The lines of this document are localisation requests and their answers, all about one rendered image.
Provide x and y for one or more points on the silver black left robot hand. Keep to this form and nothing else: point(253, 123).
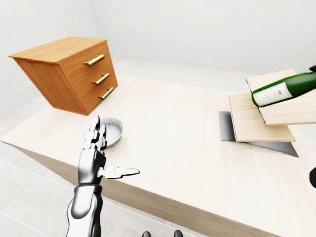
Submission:
point(90, 163)

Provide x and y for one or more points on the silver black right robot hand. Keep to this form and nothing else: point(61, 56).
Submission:
point(313, 67)

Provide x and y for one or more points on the green wine bottle white label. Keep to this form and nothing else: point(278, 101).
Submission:
point(291, 87)

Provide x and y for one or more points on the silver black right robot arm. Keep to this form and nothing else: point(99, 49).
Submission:
point(313, 175)

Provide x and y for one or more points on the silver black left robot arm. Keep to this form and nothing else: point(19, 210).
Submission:
point(82, 212)

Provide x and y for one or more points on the pale wood wine rack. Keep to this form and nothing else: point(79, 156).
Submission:
point(249, 123)

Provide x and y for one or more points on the grey patterned bowl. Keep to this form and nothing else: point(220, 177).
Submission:
point(114, 128)

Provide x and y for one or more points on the wooden drawer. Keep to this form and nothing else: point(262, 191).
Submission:
point(92, 100)
point(76, 61)
point(85, 80)

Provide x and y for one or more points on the small dark rounded shape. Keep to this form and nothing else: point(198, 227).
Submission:
point(178, 233)
point(146, 234)

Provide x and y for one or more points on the wooden cabinet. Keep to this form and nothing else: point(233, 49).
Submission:
point(42, 74)

